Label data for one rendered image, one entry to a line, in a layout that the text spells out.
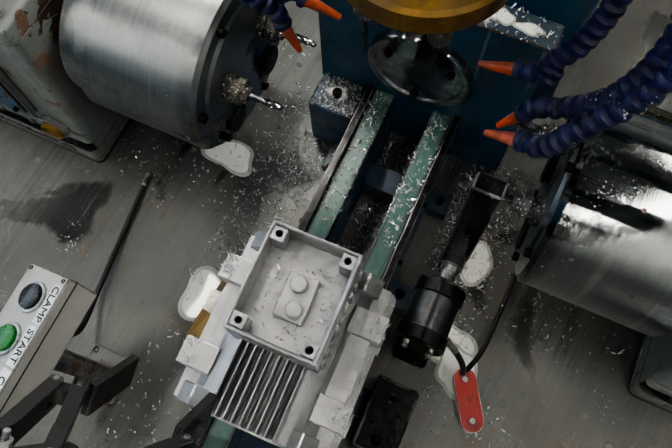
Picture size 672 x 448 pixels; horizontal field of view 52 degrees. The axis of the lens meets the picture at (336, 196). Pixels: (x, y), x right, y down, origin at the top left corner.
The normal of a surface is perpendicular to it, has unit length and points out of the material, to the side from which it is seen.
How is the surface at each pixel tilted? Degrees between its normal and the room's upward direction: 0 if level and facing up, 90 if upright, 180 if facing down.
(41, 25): 90
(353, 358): 0
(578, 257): 58
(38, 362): 67
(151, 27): 28
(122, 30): 36
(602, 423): 0
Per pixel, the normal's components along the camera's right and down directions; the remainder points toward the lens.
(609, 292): -0.40, 0.67
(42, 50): 0.91, 0.38
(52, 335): 0.83, 0.21
